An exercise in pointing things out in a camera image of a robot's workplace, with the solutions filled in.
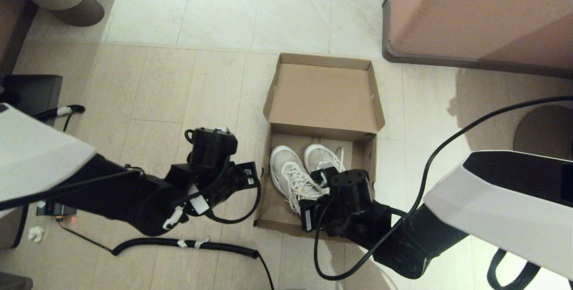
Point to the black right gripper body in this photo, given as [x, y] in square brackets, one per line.
[318, 218]

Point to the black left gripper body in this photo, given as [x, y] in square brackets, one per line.
[244, 178]

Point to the white lace-up sneaker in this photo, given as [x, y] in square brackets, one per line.
[291, 169]
[320, 155]

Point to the brown cardboard shoe box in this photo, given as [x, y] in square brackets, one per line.
[322, 97]

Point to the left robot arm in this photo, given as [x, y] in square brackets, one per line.
[44, 160]

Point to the small power adapter device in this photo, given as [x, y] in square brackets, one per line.
[56, 209]

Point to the crumpled white tissue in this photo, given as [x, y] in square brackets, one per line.
[36, 234]

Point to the dark grey square base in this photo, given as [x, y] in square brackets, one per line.
[31, 88]

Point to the round brown base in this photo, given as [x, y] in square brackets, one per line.
[541, 129]

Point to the pink cabinet with dark plinth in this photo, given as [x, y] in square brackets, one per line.
[483, 8]

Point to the brown wooden furniture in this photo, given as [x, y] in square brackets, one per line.
[11, 26]

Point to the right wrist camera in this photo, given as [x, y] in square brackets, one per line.
[324, 176]

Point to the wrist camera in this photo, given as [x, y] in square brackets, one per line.
[324, 176]
[222, 129]

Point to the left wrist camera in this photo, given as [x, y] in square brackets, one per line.
[222, 129]

